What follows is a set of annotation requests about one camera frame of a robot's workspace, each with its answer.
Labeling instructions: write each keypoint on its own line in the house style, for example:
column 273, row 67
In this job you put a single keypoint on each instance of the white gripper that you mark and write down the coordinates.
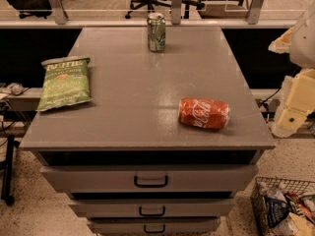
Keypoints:
column 304, row 44

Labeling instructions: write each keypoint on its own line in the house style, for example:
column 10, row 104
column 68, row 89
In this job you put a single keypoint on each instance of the green soda can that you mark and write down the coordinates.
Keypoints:
column 156, row 32

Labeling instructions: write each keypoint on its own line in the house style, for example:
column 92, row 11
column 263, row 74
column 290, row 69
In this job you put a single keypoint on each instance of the green jalapeno chip bag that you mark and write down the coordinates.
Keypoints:
column 66, row 82

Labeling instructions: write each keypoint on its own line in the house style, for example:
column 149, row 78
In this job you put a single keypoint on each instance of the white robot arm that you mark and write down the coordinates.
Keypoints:
column 302, row 47

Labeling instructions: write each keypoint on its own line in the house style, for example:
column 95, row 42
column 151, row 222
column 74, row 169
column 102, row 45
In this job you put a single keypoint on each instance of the red crushed cola can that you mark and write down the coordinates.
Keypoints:
column 203, row 113

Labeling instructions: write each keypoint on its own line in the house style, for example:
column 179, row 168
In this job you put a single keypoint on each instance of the grey drawer cabinet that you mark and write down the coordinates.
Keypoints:
column 133, row 116

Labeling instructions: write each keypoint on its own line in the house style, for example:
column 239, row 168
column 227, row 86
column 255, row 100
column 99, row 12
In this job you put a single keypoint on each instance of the snack bags in basket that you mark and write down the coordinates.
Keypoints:
column 288, row 214

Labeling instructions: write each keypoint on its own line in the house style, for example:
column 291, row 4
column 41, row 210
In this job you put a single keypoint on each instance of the top grey drawer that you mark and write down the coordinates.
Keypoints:
column 149, row 178

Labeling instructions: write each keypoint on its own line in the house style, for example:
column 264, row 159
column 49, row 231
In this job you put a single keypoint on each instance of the grey drawer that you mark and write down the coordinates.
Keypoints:
column 149, row 178
column 152, row 208
column 153, row 225

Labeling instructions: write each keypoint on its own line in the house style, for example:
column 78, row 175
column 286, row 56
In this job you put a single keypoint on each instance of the bottom grey drawer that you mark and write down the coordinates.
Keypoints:
column 153, row 225

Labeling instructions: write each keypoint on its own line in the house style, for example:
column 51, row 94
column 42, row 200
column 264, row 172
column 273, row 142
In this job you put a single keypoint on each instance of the middle grey drawer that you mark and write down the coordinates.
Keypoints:
column 152, row 208

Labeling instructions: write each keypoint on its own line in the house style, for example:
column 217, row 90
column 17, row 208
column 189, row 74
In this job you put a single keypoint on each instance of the crumpled wrapper on shelf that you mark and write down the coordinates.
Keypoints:
column 13, row 88

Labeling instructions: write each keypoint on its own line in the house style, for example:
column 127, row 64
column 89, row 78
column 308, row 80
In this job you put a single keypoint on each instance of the black stand leg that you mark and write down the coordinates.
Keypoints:
column 6, row 165

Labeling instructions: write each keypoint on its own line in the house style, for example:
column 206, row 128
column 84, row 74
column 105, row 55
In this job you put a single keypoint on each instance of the wire basket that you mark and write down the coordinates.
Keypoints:
column 258, row 201

